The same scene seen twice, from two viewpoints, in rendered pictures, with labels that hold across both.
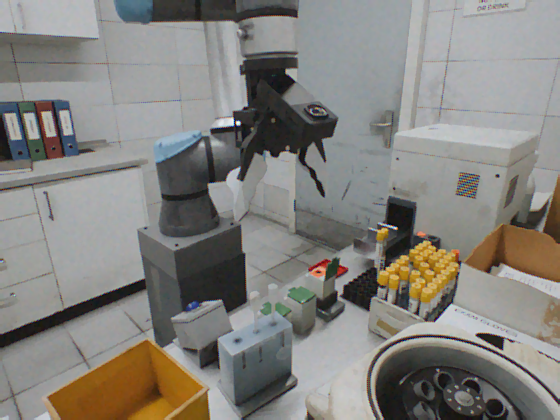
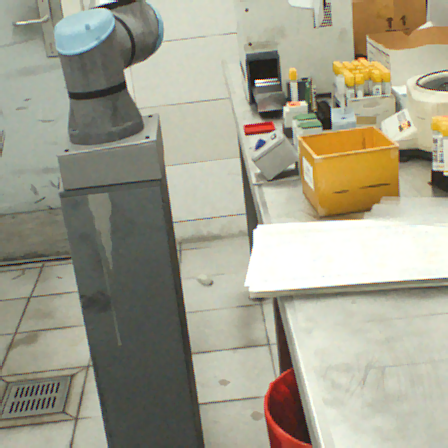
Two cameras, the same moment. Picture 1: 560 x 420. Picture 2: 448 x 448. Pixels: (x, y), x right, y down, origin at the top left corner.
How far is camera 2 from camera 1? 130 cm
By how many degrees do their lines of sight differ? 42
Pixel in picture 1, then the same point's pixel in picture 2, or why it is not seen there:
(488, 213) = (345, 35)
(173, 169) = (108, 54)
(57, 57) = not seen: outside the picture
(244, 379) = not seen: hidden behind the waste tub
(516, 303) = (431, 61)
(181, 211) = (122, 105)
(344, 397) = (432, 97)
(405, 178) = (260, 28)
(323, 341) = not seen: hidden behind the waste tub
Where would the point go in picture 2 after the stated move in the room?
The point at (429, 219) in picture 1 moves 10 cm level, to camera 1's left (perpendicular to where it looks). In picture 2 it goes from (295, 63) to (269, 71)
